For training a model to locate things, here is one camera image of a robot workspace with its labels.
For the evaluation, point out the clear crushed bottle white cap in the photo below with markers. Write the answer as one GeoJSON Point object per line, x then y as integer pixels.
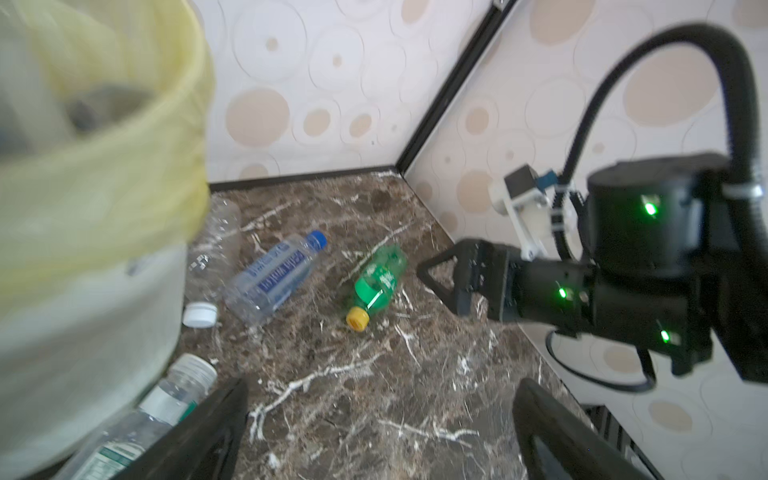
{"type": "Point", "coordinates": [212, 260]}

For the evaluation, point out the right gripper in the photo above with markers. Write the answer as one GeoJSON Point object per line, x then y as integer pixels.
{"type": "Point", "coordinates": [556, 293]}

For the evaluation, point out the green bottle yellow cap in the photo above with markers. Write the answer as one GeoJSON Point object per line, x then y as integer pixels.
{"type": "Point", "coordinates": [376, 285]}

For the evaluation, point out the white plastic waste bin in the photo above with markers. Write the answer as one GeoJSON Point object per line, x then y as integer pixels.
{"type": "Point", "coordinates": [72, 361]}

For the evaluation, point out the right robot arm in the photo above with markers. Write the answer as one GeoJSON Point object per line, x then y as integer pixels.
{"type": "Point", "coordinates": [666, 254]}

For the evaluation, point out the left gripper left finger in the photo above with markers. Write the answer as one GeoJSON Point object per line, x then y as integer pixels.
{"type": "Point", "coordinates": [204, 445]}

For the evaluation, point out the black frame post right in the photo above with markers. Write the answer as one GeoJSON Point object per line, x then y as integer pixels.
{"type": "Point", "coordinates": [469, 58]}

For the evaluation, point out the yellow bin liner bag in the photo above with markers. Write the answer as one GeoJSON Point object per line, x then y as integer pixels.
{"type": "Point", "coordinates": [124, 191]}

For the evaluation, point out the soda water bottle blue cap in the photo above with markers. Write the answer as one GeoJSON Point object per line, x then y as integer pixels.
{"type": "Point", "coordinates": [255, 294]}

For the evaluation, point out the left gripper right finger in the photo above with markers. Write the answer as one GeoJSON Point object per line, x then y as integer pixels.
{"type": "Point", "coordinates": [555, 444]}

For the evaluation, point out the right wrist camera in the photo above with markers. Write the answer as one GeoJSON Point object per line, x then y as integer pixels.
{"type": "Point", "coordinates": [536, 207]}

